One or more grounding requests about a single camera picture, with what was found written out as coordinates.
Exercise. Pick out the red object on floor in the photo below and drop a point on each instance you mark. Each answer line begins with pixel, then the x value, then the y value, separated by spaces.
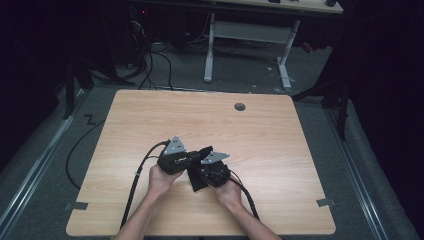
pixel 307 47

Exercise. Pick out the black sock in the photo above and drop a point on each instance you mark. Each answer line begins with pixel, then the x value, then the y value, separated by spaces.
pixel 197 182

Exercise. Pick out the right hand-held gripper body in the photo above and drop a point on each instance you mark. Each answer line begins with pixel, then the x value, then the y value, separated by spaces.
pixel 215 173

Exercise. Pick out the black metal stand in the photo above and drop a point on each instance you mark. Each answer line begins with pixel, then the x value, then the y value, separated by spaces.
pixel 69 96

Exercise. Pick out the grey tape piece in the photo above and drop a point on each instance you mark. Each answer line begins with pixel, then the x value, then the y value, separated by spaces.
pixel 326 202
pixel 80 205

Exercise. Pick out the person's right hand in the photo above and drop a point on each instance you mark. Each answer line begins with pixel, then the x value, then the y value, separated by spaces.
pixel 230 195

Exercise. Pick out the black computer mouse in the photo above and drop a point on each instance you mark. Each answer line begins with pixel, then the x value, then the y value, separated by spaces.
pixel 330 2

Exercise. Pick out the white-legged wooden desk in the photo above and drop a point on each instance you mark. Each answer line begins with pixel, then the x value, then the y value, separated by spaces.
pixel 248 31

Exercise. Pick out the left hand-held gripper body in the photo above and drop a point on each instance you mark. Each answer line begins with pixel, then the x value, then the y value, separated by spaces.
pixel 173 161

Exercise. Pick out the aluminium floor rail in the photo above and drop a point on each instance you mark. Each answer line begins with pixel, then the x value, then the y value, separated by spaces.
pixel 33 170
pixel 358 180

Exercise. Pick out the person's left hand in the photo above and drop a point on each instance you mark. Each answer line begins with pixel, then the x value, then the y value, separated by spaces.
pixel 160 181

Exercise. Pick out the grey table grommet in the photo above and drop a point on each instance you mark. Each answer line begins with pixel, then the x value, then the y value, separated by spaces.
pixel 240 107

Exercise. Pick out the black tripod stand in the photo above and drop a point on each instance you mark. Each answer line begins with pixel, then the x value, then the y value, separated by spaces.
pixel 343 113

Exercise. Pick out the dark computer tower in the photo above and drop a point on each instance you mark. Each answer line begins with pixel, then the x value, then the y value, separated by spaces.
pixel 138 36

